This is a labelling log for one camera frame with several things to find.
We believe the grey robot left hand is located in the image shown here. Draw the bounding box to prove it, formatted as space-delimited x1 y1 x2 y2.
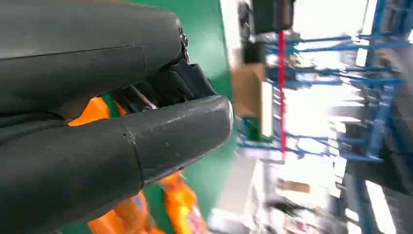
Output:
0 0 234 234

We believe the red pole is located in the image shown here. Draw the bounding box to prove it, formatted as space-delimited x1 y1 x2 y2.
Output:
278 0 288 154

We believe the open cardboard box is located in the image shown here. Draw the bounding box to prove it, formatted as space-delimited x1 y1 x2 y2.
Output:
231 63 274 137

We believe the white table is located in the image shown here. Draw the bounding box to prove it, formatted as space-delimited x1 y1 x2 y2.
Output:
219 0 243 68

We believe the green plastic crate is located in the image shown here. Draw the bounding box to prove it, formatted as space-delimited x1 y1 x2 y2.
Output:
242 116 263 143

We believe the blue metal rack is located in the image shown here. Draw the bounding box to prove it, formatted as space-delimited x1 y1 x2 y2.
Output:
238 0 413 164

